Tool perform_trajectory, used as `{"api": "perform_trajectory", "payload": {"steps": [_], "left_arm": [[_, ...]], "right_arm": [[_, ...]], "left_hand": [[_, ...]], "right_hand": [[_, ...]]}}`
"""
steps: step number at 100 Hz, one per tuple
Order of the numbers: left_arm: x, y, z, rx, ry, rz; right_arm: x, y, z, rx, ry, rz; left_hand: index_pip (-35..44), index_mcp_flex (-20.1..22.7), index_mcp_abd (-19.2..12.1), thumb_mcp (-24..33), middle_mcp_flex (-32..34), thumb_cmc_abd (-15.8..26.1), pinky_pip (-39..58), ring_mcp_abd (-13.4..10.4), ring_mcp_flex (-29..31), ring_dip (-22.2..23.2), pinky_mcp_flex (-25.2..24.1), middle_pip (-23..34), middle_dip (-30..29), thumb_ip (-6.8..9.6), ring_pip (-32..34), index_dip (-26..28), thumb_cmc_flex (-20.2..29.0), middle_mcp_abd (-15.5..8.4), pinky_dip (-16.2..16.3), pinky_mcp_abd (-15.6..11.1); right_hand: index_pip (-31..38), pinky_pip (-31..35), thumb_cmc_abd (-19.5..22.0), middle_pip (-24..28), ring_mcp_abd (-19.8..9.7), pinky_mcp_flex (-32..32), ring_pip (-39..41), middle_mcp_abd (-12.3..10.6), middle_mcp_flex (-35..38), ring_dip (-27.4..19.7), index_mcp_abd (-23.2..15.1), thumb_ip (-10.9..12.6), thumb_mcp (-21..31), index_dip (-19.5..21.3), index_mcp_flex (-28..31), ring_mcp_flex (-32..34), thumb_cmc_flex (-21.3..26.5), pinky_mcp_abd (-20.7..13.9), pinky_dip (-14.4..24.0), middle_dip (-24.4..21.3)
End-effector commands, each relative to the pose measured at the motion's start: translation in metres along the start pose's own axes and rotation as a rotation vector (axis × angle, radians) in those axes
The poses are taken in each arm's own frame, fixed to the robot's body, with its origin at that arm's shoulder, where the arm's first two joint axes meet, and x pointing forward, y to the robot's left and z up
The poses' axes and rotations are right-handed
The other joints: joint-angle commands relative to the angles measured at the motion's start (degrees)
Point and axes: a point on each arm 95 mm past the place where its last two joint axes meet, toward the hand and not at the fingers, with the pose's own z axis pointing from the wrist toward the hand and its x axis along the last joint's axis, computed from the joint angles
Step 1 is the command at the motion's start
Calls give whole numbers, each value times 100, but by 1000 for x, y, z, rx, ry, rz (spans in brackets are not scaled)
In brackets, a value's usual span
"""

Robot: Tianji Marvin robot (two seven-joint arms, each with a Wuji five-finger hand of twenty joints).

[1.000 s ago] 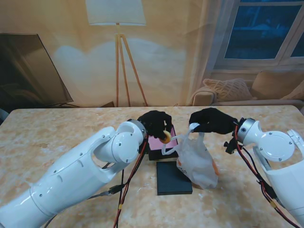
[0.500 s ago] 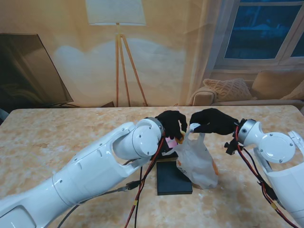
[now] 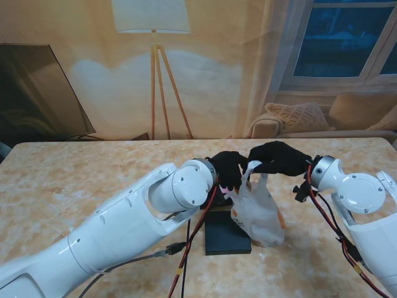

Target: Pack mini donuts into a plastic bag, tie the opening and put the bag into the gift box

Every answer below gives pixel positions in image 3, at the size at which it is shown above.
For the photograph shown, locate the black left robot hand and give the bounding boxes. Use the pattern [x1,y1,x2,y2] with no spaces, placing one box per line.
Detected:
[210,151,249,192]

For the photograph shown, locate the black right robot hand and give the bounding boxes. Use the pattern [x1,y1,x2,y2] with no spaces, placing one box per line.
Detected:
[249,141,313,177]

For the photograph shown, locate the white plastic bag orange print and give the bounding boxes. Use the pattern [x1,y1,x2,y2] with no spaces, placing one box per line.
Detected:
[221,160,286,248]

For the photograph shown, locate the black gift box pink inside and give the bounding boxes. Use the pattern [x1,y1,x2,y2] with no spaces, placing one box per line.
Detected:
[200,186,234,209]

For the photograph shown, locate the black gift box lid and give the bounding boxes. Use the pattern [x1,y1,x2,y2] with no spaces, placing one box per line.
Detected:
[204,210,252,256]

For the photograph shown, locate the beige sofa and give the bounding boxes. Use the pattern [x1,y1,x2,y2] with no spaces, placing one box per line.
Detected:
[248,93,397,140]

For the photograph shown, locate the knitted beige cushion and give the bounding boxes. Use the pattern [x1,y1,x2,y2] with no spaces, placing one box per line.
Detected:
[265,102,330,133]

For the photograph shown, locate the tan plain cushion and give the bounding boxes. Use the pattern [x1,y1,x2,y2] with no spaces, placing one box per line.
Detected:
[328,92,397,130]
[367,105,397,131]

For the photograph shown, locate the sheer beige curtain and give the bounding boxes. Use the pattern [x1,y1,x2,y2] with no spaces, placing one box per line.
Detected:
[237,0,314,139]

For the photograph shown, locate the tripod floor lamp white shade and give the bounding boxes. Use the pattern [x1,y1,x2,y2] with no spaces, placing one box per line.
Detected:
[112,0,194,140]

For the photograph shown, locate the black flat television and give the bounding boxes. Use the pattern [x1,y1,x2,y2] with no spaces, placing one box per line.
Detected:
[0,44,97,140]

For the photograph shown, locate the dark grey chair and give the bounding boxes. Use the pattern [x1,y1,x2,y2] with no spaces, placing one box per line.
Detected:
[0,141,13,164]

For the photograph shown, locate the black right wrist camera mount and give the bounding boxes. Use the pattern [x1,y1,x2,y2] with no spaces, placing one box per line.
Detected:
[293,182,318,202]

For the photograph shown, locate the red black left arm cables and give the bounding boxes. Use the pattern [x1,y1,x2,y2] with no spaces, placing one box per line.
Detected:
[167,186,218,298]

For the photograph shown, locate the red black arm cables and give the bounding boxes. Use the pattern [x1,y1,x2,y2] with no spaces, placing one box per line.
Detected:
[303,166,391,298]
[167,186,218,298]

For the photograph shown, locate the red black right arm cables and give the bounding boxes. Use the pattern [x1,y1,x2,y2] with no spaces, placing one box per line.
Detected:
[303,166,391,298]

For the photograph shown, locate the grey usb cable black plug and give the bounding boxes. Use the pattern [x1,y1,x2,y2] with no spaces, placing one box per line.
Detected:
[71,243,186,298]

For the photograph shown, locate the window with white frame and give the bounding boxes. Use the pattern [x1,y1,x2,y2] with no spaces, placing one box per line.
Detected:
[277,0,397,94]

